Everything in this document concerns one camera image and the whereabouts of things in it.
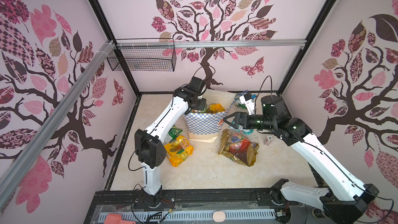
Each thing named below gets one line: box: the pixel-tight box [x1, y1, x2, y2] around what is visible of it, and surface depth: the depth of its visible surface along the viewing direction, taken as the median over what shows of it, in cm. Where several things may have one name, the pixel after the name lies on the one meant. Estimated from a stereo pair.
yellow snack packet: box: [208, 103, 226, 114], surface depth 100 cm
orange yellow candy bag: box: [163, 134, 194, 167], surface depth 85 cm
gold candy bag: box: [218, 128, 260, 167], surface depth 87 cm
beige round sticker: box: [212, 210, 226, 223], surface depth 70 cm
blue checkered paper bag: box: [182, 89, 236, 144], surface depth 84 cm
